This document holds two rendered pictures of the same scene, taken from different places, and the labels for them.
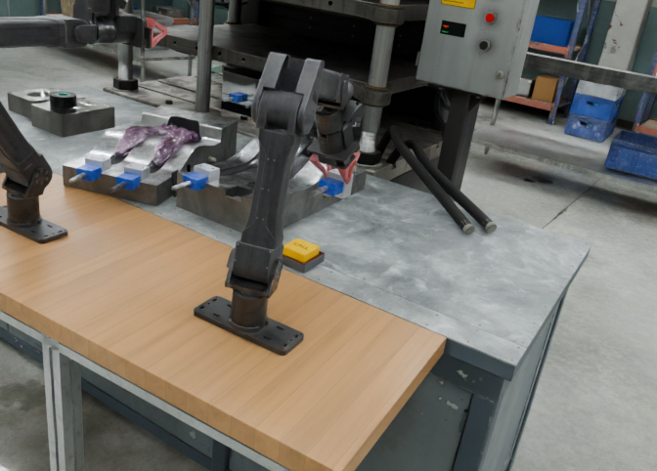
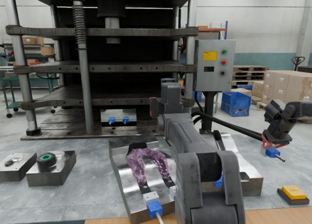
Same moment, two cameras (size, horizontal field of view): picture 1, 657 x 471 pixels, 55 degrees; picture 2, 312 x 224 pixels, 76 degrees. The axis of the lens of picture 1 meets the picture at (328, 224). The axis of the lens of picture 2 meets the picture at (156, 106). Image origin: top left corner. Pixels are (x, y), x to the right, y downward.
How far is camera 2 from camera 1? 1.32 m
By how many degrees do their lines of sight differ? 32
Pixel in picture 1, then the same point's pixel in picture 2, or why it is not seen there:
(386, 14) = (193, 68)
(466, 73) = (217, 84)
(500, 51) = (228, 74)
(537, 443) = not seen: hidden behind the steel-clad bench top
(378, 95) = (193, 101)
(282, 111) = not seen: outside the picture
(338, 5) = (161, 68)
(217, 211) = not seen: hidden behind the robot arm
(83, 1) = (176, 99)
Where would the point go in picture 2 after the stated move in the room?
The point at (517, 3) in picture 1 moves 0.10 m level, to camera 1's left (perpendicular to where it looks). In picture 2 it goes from (232, 56) to (224, 56)
